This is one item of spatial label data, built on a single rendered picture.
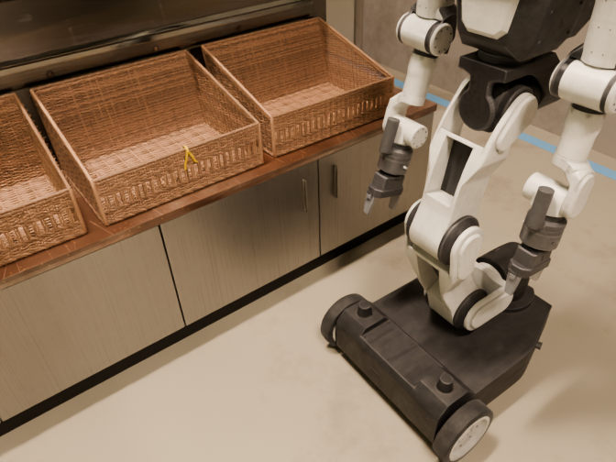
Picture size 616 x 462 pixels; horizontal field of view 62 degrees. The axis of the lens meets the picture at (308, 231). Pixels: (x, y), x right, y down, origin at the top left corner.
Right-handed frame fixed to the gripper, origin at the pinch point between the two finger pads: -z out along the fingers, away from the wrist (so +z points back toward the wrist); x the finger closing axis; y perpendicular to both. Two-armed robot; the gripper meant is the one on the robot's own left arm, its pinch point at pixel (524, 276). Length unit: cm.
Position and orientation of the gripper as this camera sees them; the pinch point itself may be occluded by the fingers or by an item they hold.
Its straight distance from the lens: 140.3
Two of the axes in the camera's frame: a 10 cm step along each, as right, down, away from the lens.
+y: 5.9, 4.8, -6.5
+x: -8.0, 2.8, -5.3
